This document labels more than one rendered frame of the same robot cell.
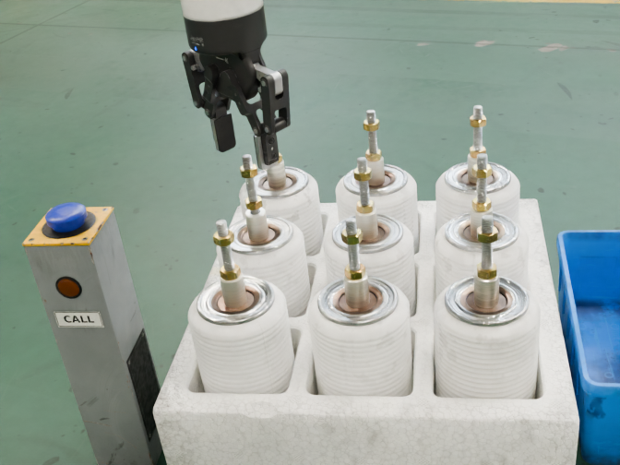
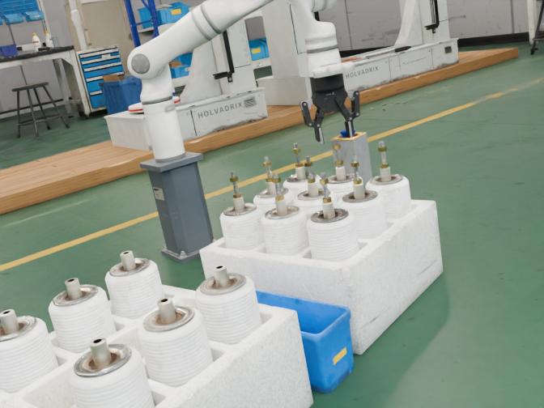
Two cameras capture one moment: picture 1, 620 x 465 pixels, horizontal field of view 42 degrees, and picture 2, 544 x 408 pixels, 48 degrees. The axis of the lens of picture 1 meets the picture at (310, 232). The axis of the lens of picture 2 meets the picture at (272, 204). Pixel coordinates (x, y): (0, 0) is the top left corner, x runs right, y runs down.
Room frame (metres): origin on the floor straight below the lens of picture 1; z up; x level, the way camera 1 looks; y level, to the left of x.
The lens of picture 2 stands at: (1.29, -1.24, 0.63)
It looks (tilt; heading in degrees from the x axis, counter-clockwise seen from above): 16 degrees down; 120
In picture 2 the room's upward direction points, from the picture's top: 11 degrees counter-clockwise
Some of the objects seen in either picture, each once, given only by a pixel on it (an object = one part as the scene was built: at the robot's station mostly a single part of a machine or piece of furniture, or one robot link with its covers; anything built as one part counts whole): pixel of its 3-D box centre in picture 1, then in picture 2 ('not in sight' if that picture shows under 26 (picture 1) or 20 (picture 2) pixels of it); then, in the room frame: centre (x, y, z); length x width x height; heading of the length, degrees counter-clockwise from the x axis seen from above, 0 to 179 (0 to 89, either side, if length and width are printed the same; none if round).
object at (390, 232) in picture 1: (367, 233); (313, 194); (0.73, -0.06, 0.25); 0.08 x 0.08 x 0.01
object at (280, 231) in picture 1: (258, 235); (342, 179); (0.76, 0.06, 0.25); 0.08 x 0.08 x 0.01
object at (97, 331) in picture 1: (105, 347); (356, 193); (0.72, 0.24, 0.16); 0.07 x 0.07 x 0.31; 78
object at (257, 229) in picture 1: (256, 225); (341, 173); (0.76, 0.06, 0.26); 0.02 x 0.02 x 0.03
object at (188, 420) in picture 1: (376, 351); (325, 261); (0.73, -0.06, 0.09); 0.39 x 0.39 x 0.18; 78
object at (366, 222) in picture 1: (366, 223); (312, 189); (0.73, -0.06, 0.26); 0.02 x 0.02 x 0.03
